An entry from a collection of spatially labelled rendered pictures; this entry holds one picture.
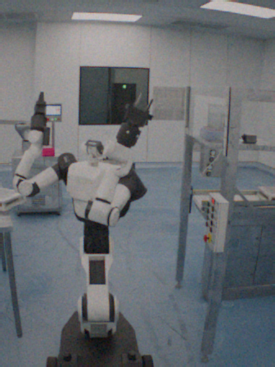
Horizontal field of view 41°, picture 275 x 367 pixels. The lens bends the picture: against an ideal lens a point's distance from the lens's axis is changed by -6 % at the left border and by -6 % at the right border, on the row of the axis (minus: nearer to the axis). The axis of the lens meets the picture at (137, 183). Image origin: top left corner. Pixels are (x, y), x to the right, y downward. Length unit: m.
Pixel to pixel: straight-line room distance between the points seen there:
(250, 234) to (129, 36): 5.48
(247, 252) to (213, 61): 5.71
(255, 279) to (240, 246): 0.35
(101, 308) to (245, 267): 1.49
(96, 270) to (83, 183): 0.45
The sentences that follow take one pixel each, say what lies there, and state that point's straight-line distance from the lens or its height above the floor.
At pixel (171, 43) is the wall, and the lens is 7.82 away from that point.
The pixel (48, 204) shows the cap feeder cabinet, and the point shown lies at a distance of 4.79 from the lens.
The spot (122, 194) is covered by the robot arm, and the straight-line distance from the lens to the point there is 1.65.
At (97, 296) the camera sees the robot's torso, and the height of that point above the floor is 0.63.
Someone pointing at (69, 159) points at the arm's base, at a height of 1.21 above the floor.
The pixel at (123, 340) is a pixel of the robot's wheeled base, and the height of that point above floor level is 0.17.
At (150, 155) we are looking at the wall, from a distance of 7.78.
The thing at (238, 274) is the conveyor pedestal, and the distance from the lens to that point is 3.03.
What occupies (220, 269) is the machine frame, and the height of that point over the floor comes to 0.68.
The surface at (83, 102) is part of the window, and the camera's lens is 7.43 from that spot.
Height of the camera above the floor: 1.59
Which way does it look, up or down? 14 degrees down
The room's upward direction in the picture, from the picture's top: 2 degrees clockwise
